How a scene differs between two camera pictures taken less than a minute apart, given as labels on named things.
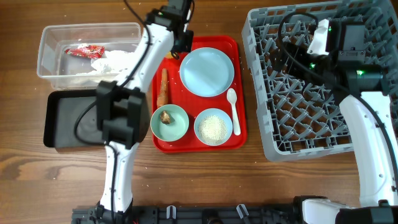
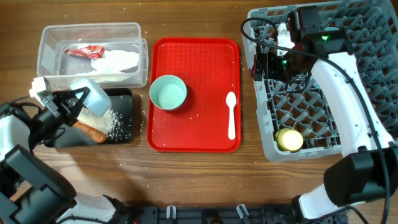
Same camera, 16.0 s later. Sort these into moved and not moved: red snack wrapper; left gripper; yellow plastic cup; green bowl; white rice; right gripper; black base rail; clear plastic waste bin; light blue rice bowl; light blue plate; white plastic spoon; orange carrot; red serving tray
Moved: light blue plate; yellow plastic cup; white rice; green bowl; right gripper; orange carrot; white plastic spoon; light blue rice bowl; left gripper
Not moved: red snack wrapper; black base rail; clear plastic waste bin; red serving tray
